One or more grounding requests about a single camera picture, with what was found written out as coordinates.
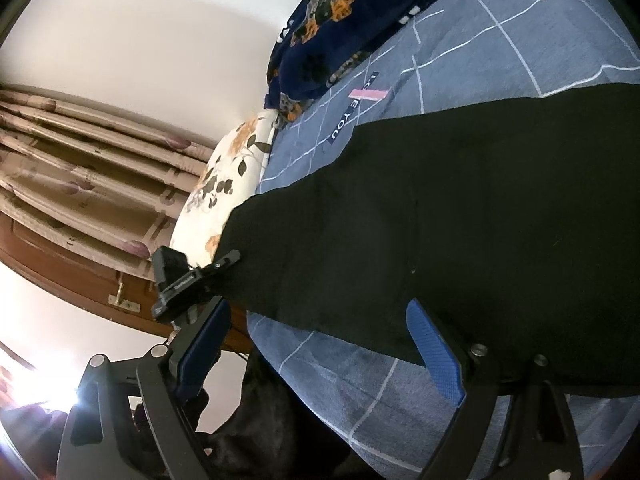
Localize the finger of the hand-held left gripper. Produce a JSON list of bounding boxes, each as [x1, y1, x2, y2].
[[200, 249, 242, 281]]

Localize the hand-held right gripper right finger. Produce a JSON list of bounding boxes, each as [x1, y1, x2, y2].
[[406, 297, 585, 480]]

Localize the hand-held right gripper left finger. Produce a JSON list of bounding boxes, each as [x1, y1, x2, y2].
[[56, 296, 233, 480]]

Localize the black pants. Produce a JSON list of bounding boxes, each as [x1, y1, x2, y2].
[[220, 82, 640, 401]]

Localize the metal cabinet latch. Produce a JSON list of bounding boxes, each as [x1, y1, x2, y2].
[[109, 282, 141, 311]]

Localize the white floral pillow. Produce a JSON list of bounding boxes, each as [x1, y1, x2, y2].
[[172, 110, 283, 268]]

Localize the person's black clothing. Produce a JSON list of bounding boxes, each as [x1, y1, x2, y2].
[[132, 347, 381, 480]]

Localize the brown wooden cabinet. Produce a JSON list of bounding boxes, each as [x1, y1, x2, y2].
[[0, 210, 251, 353]]

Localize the beige patterned curtain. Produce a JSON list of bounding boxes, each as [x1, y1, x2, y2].
[[0, 87, 221, 281]]

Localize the navy dog print blanket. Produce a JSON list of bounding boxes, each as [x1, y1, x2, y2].
[[264, 0, 488, 123]]

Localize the blue checked bedsheet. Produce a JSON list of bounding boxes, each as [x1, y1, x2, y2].
[[247, 0, 640, 480]]

